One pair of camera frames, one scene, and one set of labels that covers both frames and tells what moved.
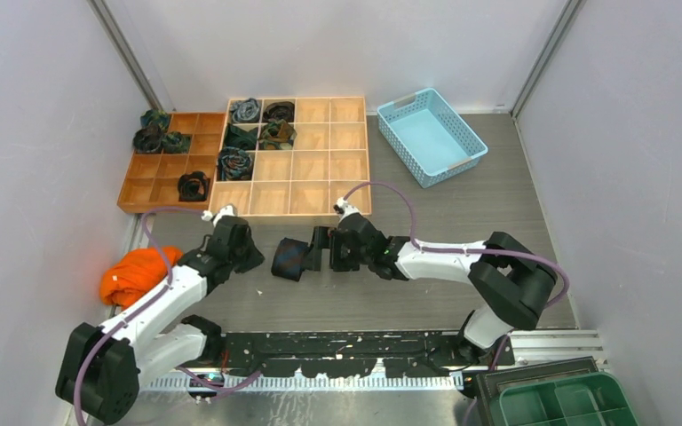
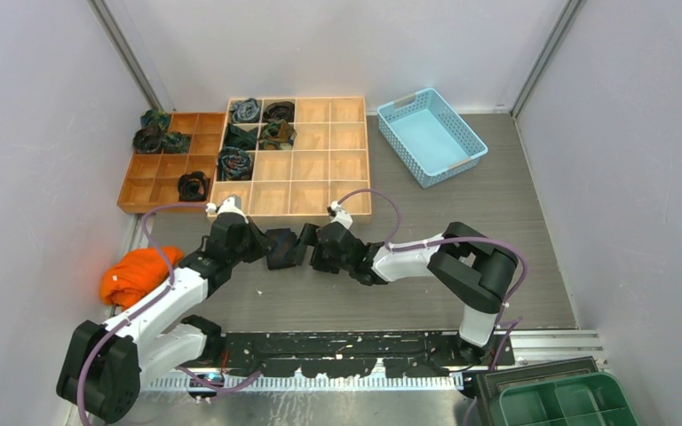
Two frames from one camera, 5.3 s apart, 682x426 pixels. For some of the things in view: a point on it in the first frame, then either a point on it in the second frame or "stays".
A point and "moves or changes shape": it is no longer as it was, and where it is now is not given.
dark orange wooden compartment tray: x=152 y=181 stays
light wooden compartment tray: x=329 y=155 stays
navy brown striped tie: x=289 y=257 moves or changes shape
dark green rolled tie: x=236 y=137 stays
